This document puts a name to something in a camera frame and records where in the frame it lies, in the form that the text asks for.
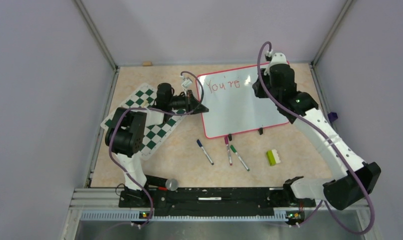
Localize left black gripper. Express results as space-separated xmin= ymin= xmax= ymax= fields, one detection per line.
xmin=168 ymin=90 xmax=209 ymax=116

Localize pink-framed whiteboard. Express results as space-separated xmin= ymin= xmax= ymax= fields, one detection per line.
xmin=196 ymin=65 xmax=289 ymax=139

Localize black microphone silver head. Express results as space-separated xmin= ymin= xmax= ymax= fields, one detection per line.
xmin=145 ymin=175 xmax=179 ymax=191

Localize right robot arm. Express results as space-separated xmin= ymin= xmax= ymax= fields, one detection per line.
xmin=252 ymin=62 xmax=381 ymax=211

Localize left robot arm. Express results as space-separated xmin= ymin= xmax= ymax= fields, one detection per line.
xmin=105 ymin=83 xmax=209 ymax=207

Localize blue-capped marker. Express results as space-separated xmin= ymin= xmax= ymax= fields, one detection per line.
xmin=196 ymin=139 xmax=214 ymax=166

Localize purple-capped marker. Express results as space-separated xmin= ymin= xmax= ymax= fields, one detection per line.
xmin=224 ymin=136 xmax=233 ymax=166

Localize green white chessboard mat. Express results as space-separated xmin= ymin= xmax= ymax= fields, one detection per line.
xmin=118 ymin=83 xmax=185 ymax=160

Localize green-capped marker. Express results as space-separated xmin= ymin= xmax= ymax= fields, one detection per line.
xmin=230 ymin=145 xmax=250 ymax=172

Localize green white toy block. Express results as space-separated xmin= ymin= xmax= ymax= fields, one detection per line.
xmin=266 ymin=149 xmax=281 ymax=167

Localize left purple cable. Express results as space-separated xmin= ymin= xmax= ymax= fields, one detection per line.
xmin=108 ymin=71 xmax=205 ymax=229

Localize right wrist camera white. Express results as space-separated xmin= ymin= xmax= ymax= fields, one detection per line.
xmin=265 ymin=50 xmax=289 ymax=72

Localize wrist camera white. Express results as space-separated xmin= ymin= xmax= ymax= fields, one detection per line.
xmin=180 ymin=75 xmax=193 ymax=91
xmin=265 ymin=50 xmax=289 ymax=72

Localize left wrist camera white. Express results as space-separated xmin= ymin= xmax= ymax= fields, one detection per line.
xmin=180 ymin=75 xmax=193 ymax=91

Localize purple clip on frame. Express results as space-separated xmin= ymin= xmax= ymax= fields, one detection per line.
xmin=327 ymin=112 xmax=339 ymax=123

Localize wooden block at wall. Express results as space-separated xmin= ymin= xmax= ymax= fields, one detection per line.
xmin=142 ymin=61 xmax=153 ymax=67

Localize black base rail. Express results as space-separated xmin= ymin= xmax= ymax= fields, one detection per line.
xmin=118 ymin=187 xmax=316 ymax=217

